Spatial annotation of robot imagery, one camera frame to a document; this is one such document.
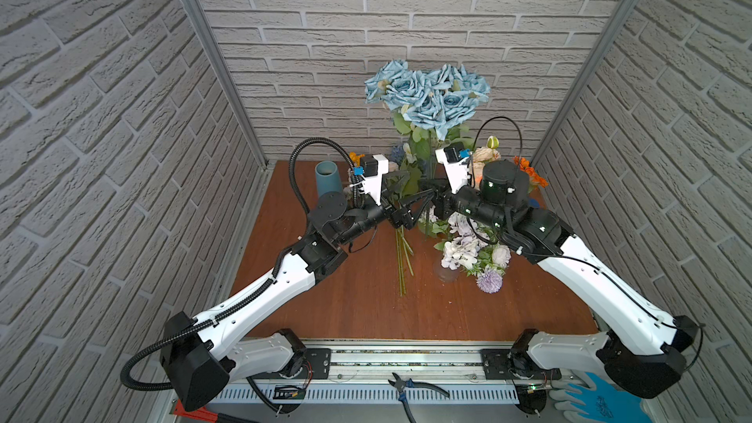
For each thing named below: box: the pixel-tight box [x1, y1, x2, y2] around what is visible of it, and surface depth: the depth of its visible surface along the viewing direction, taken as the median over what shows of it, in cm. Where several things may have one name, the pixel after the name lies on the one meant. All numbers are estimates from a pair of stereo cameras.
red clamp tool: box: [174, 398, 219, 423], surface depth 67 cm
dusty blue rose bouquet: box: [364, 59, 491, 182], surface depth 49 cm
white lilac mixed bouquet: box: [418, 205, 513, 295], surface depth 66 cm
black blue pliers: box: [387, 372, 451, 423], surface depth 72 cm
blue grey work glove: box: [548, 372, 653, 423], surface depth 69 cm
